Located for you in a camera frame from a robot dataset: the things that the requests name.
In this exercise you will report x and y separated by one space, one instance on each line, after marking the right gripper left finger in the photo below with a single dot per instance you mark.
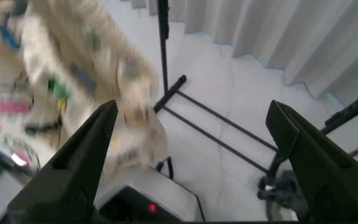
64 186

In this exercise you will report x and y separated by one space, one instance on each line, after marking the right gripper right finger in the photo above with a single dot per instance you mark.
331 186

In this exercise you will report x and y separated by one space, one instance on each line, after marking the cream printed garment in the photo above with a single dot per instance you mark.
73 46

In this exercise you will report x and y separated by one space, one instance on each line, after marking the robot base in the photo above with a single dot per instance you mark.
154 186

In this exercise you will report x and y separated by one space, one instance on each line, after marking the black clothes rack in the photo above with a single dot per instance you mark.
163 31

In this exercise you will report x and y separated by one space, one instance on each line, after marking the dark grey garment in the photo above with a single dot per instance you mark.
291 189

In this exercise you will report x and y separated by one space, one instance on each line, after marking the white curtain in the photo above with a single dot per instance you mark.
275 31

